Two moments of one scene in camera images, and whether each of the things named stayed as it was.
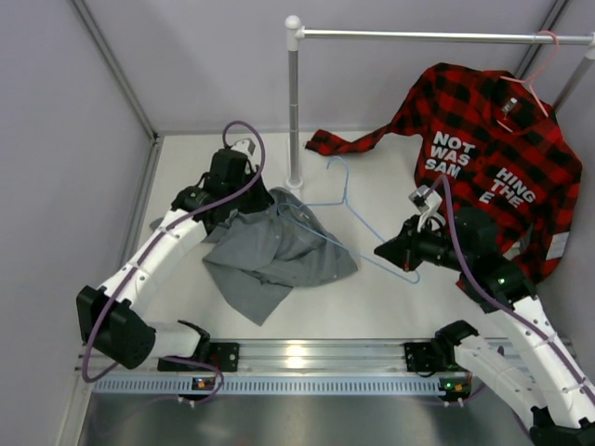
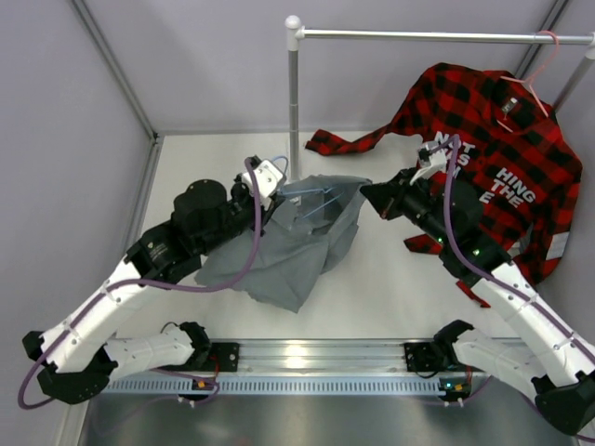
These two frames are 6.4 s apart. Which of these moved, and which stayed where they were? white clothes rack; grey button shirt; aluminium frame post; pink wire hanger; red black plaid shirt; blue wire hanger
Moved: grey button shirt; blue wire hanger
Stayed: pink wire hanger; red black plaid shirt; aluminium frame post; white clothes rack
